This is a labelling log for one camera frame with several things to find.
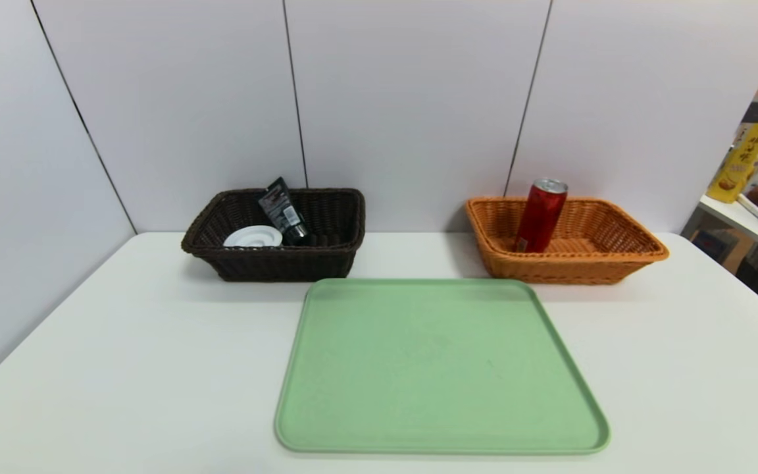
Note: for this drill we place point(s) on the black cosmetic tube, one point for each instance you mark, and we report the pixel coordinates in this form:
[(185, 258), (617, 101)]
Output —
[(281, 209)]

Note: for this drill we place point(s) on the white round container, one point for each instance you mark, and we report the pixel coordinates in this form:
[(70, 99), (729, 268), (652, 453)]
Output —
[(252, 237)]

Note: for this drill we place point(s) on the red drink can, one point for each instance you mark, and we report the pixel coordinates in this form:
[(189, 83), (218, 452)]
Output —
[(540, 217)]

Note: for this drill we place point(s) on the dark brown wicker basket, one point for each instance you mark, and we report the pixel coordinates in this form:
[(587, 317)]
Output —
[(326, 257)]

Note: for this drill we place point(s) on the orange wicker basket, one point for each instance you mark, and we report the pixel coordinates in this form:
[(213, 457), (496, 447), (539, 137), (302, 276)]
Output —
[(583, 263)]

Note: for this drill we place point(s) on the light green plastic tray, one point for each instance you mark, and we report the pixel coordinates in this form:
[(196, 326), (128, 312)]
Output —
[(451, 382)]

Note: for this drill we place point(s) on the dark box under table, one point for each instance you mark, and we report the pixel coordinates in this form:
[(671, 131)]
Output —
[(709, 243)]

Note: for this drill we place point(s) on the yellow snack box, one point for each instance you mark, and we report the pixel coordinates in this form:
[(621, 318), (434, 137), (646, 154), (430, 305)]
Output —
[(739, 166)]

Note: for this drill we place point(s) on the white black marker pen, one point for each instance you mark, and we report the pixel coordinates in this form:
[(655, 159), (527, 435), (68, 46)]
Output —
[(749, 206)]

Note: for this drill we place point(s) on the grey black carton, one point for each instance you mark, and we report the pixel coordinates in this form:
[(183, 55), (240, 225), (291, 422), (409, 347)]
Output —
[(755, 110)]

